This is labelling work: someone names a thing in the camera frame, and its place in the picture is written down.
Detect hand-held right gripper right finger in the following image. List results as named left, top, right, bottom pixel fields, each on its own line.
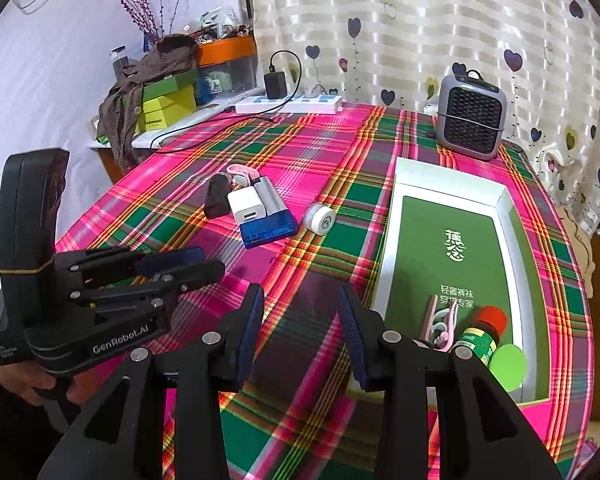
left=337, top=284, right=563, bottom=480

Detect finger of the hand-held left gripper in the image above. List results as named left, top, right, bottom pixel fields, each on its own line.
left=55, top=246, right=206, bottom=286
left=70, top=259, right=226, bottom=316

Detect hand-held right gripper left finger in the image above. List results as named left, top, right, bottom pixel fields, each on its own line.
left=37, top=282, right=266, bottom=480

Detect small black case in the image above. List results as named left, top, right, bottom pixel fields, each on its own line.
left=204, top=172, right=230, bottom=220

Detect blue transparent plastic box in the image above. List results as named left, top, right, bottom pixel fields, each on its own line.
left=239, top=207, right=298, bottom=251

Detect white charger plug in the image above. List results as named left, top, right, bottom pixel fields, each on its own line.
left=227, top=187, right=267, bottom=224

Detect pink plastic clip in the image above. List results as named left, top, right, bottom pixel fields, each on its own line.
left=422, top=294, right=461, bottom=353
left=228, top=163, right=261, bottom=188

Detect silver lighter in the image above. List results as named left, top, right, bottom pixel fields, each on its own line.
left=254, top=176, right=288, bottom=217

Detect white round tape case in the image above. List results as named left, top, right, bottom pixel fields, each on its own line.
left=302, top=203, right=337, bottom=236

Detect brown bottle with red cap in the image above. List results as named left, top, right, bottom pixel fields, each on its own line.
left=452, top=305, right=509, bottom=368

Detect green round lid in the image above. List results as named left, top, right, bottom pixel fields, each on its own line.
left=487, top=346, right=527, bottom=392

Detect person's left hand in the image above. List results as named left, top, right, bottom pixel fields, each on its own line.
left=0, top=360, right=56, bottom=406

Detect plaid tablecloth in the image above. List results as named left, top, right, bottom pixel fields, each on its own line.
left=55, top=101, right=595, bottom=480

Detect white side table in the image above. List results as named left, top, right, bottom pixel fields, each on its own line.
left=87, top=102, right=238, bottom=183

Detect yellow green cardboard box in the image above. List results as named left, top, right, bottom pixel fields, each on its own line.
left=136, top=85, right=198, bottom=133

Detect brown dotted cloth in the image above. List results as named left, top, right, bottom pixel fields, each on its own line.
left=97, top=34, right=201, bottom=171

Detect dark green shoebox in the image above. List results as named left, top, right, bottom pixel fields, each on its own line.
left=142, top=69, right=200, bottom=101

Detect clear jar with dark lid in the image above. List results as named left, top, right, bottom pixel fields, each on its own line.
left=110, top=46, right=131, bottom=78

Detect white power strip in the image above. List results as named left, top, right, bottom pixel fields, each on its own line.
left=235, top=94, right=343, bottom=116

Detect black power adapter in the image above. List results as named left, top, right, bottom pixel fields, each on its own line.
left=263, top=72, right=287, bottom=101

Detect orange lidded storage box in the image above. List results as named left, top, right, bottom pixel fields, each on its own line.
left=196, top=36, right=258, bottom=103

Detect purple flower branches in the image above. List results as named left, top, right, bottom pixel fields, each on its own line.
left=96, top=0, right=191, bottom=46

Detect pile of small packets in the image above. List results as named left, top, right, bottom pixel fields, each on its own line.
left=185, top=7, right=255, bottom=43

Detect grey portable heater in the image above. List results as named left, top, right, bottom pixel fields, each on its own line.
left=432, top=71, right=510, bottom=162

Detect heart print curtain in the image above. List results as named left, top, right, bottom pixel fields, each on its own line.
left=245, top=0, right=600, bottom=236

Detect black charger cable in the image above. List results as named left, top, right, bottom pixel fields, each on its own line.
left=150, top=50, right=303, bottom=151

